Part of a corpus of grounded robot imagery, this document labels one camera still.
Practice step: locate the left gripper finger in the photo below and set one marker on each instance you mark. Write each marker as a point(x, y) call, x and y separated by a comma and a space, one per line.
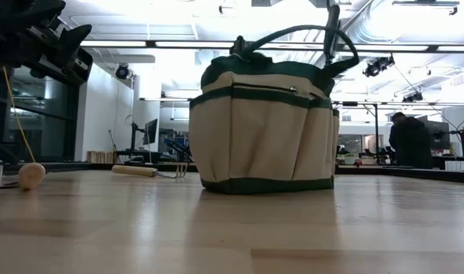
point(70, 68)
point(74, 40)

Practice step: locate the cream and green tool bag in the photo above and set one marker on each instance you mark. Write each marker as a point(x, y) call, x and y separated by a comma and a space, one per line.
point(262, 144)

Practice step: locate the black background robot arm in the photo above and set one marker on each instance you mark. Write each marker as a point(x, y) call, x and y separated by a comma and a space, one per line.
point(462, 137)

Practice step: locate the blue-black background robot arm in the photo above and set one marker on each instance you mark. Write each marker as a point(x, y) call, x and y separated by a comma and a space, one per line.
point(177, 146)

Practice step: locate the long overhead light bar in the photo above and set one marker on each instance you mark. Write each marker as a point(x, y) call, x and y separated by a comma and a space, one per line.
point(114, 43)

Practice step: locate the wooden crate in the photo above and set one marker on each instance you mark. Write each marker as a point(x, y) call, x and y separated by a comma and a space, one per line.
point(99, 157)

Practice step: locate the black computer monitor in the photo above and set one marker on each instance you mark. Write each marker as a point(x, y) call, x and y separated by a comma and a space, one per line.
point(151, 131)
point(441, 139)

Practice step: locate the green cactus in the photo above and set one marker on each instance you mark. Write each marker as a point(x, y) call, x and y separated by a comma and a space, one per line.
point(239, 45)

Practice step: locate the black ceiling spotlight cluster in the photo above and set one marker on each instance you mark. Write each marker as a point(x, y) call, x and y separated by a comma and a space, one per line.
point(376, 67)

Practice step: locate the person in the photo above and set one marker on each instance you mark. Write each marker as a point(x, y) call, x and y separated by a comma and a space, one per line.
point(410, 144)

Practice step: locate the round black ceiling camera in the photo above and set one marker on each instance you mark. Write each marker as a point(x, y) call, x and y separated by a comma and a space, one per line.
point(122, 71)

